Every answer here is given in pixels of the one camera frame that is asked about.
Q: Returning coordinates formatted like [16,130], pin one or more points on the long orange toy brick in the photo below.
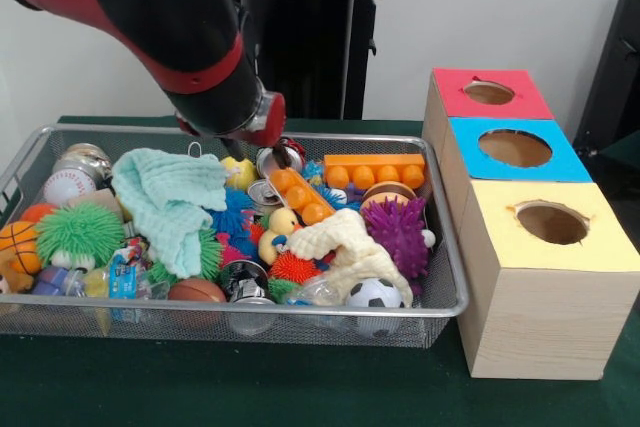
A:
[375,162]

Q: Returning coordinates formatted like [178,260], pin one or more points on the white baseball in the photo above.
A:
[67,187]

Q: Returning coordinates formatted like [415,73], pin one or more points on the blue spiky ball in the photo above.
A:
[235,212]

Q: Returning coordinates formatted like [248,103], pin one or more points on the wooden box with three holes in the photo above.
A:
[540,327]

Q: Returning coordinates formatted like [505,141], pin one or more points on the short orange toy brick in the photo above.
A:
[300,194]

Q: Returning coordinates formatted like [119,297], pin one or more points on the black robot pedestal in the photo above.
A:
[310,47]

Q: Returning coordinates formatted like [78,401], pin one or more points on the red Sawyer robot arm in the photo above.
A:
[150,12]

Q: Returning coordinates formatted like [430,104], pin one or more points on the purple spiky toy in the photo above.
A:
[397,237]

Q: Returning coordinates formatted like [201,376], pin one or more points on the green spiky toy with eyes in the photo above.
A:
[80,234]

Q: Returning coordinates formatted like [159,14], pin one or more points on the mint green cloth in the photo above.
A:
[165,197]

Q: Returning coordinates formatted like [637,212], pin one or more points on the yellow ball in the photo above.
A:
[240,173]

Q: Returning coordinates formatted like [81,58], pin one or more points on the cream yellow cloth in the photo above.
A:
[350,242]

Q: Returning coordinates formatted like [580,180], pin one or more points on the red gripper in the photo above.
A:
[272,119]

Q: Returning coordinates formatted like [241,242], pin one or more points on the black upright panel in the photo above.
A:
[615,72]

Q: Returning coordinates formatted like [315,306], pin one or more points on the silver mesh bin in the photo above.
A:
[75,327]

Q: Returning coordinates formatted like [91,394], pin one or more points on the small soccer ball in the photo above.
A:
[375,294]

